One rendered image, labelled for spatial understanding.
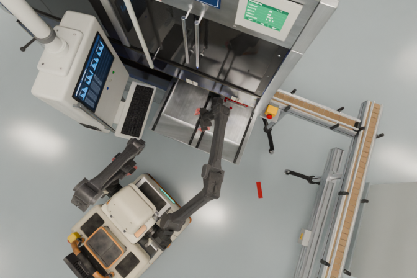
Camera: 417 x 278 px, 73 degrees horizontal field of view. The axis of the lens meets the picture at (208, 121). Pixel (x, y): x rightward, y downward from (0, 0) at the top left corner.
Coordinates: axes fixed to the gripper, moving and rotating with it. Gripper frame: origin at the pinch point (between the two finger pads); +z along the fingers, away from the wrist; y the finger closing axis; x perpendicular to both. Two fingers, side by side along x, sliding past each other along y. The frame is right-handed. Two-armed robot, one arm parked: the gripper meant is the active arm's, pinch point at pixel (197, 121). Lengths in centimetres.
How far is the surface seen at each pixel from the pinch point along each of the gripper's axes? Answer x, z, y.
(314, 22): -12, -92, -12
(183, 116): 11.6, 29.2, -11.5
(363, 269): 138, -4, 138
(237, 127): 40.5, 7.0, 4.7
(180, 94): 13.2, 29.8, -28.5
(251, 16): -22, -75, -23
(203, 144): 18.4, 22.4, 11.6
